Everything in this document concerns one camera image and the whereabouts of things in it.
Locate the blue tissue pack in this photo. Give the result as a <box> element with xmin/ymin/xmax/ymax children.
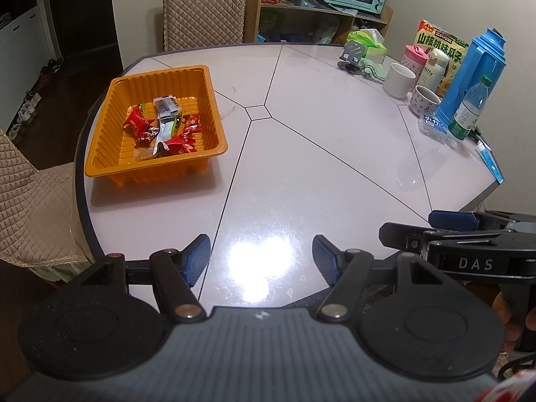
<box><xmin>418</xmin><ymin>113</ymin><xmax>451</xmax><ymax>139</ymax></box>

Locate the grey phone stand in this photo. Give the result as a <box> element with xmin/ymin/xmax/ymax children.
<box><xmin>337</xmin><ymin>40</ymin><xmax>365</xmax><ymax>75</ymax></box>

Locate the white cabinet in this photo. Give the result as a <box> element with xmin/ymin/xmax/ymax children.
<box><xmin>0</xmin><ymin>0</ymin><xmax>63</xmax><ymax>135</ymax></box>

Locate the beige quilted chair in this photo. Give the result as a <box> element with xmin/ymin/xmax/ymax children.
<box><xmin>161</xmin><ymin>0</ymin><xmax>250</xmax><ymax>53</ymax></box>
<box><xmin>0</xmin><ymin>128</ymin><xmax>95</xmax><ymax>283</ymax></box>

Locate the white thermos bottle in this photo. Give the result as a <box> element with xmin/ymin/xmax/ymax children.
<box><xmin>416</xmin><ymin>48</ymin><xmax>450</xmax><ymax>90</ymax></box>

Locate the patterned white mug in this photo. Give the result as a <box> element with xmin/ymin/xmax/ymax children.
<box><xmin>409</xmin><ymin>85</ymin><xmax>442</xmax><ymax>118</ymax></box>

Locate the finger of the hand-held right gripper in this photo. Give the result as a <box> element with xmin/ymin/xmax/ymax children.
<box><xmin>428</xmin><ymin>209</ymin><xmax>520</xmax><ymax>232</ymax></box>
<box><xmin>378</xmin><ymin>222</ymin><xmax>449</xmax><ymax>257</ymax></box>

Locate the person's right hand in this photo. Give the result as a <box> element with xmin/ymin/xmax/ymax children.
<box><xmin>492</xmin><ymin>289</ymin><xmax>524</xmax><ymax>354</ymax></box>

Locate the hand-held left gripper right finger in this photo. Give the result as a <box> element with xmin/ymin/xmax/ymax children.
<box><xmin>312</xmin><ymin>234</ymin><xmax>447</xmax><ymax>325</ymax></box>

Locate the green tissue box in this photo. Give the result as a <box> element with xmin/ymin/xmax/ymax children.
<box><xmin>344</xmin><ymin>28</ymin><xmax>388</xmax><ymax>63</ymax></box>

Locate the wooden shelf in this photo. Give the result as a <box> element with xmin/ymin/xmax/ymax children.
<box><xmin>243</xmin><ymin>0</ymin><xmax>394</xmax><ymax>47</ymax></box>

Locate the blue tube on table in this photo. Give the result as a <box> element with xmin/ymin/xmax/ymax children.
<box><xmin>475</xmin><ymin>140</ymin><xmax>505</xmax><ymax>184</ymax></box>

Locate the row of shoes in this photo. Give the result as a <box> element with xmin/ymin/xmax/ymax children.
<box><xmin>7</xmin><ymin>59</ymin><xmax>61</xmax><ymax>141</ymax></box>

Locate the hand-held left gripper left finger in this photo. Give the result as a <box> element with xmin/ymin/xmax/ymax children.
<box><xmin>79</xmin><ymin>233</ymin><xmax>212</xmax><ymax>325</ymax></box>

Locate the white silver snack packet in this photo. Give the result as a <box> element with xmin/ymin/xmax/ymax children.
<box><xmin>151</xmin><ymin>115</ymin><xmax>185</xmax><ymax>155</ymax></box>

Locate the green yellow snack box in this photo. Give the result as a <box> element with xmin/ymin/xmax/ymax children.
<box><xmin>412</xmin><ymin>19</ymin><xmax>470</xmax><ymax>99</ymax></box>

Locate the blue thermos jug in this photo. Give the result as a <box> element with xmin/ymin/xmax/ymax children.
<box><xmin>434</xmin><ymin>27</ymin><xmax>508</xmax><ymax>128</ymax></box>

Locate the white plastic bag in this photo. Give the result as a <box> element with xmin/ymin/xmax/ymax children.
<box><xmin>312</xmin><ymin>21</ymin><xmax>340</xmax><ymax>45</ymax></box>

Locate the green label water bottle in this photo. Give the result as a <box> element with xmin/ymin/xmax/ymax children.
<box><xmin>448</xmin><ymin>75</ymin><xmax>492</xmax><ymax>141</ymax></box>

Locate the orange plastic tray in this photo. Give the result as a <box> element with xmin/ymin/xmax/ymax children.
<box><xmin>84</xmin><ymin>65</ymin><xmax>229</xmax><ymax>187</ymax></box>

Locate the red candy white print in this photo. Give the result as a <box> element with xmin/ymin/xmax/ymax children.
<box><xmin>135</xmin><ymin>128</ymin><xmax>160</xmax><ymax>147</ymax></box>

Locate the pink lidded cup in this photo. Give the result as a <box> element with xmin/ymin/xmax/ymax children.
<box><xmin>402</xmin><ymin>44</ymin><xmax>430</xmax><ymax>78</ymax></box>

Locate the green cloth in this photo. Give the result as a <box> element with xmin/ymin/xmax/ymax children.
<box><xmin>360</xmin><ymin>59</ymin><xmax>388</xmax><ymax>82</ymax></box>

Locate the red white patterned clothing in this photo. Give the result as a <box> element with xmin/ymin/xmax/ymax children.
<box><xmin>477</xmin><ymin>368</ymin><xmax>536</xmax><ymax>402</ymax></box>

